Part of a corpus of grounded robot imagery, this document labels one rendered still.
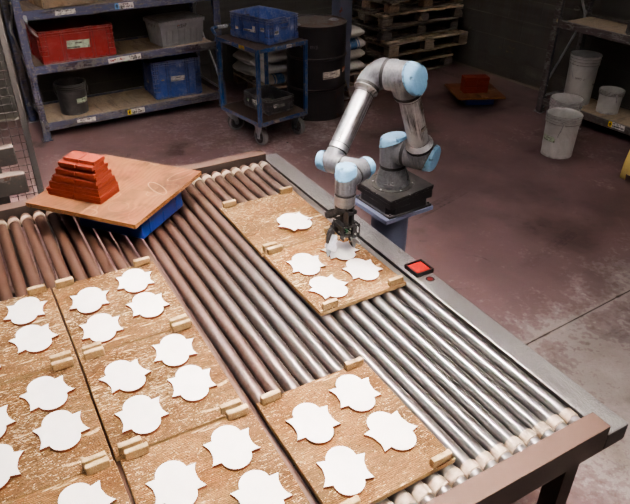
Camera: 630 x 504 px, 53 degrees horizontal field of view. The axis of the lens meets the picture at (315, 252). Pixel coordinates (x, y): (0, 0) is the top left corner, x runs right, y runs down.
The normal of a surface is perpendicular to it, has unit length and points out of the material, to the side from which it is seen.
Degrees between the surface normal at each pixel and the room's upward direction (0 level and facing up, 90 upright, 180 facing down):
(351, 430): 0
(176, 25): 96
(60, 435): 0
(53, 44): 90
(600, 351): 0
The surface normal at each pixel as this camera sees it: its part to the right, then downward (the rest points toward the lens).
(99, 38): 0.55, 0.45
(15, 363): 0.00, -0.85
